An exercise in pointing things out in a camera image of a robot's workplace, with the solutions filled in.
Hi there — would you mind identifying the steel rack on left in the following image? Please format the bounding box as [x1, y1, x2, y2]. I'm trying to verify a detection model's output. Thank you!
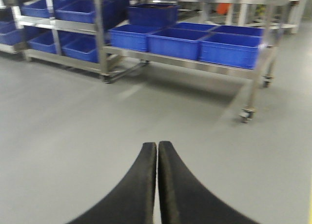
[0, 0, 129, 83]

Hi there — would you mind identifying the dark blue bin on cart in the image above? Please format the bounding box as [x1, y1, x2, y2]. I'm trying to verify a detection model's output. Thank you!
[127, 3, 179, 28]

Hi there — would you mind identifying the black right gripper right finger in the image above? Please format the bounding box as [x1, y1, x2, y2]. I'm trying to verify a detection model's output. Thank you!
[158, 141, 255, 224]

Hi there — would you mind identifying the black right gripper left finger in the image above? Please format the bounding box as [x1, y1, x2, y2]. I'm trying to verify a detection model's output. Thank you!
[70, 143, 156, 224]

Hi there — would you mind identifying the steel cart with wheels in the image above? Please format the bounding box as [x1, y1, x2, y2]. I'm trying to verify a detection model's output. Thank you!
[102, 0, 291, 122]

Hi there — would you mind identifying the blue bin on cart right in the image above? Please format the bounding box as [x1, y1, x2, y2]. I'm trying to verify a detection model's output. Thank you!
[198, 33, 261, 69]

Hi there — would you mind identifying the blue bin on cart left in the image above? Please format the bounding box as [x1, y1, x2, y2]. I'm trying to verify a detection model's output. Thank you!
[109, 24, 161, 52]

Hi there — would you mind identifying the blue bin on cart middle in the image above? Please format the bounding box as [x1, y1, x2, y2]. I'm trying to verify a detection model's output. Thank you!
[147, 28, 209, 60]

